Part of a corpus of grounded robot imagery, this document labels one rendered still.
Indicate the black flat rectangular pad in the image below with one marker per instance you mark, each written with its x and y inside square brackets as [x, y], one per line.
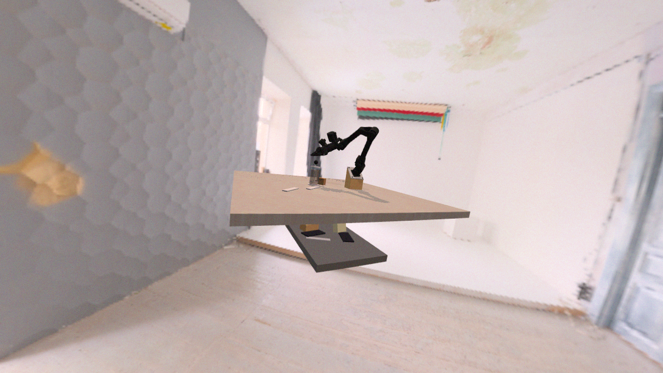
[313, 233]
[346, 237]

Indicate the grey flat shelf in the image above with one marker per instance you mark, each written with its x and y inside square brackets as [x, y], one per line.
[336, 254]

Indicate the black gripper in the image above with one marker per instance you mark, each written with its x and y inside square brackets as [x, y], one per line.
[320, 151]

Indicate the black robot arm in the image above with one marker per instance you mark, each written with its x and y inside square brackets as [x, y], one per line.
[369, 132]

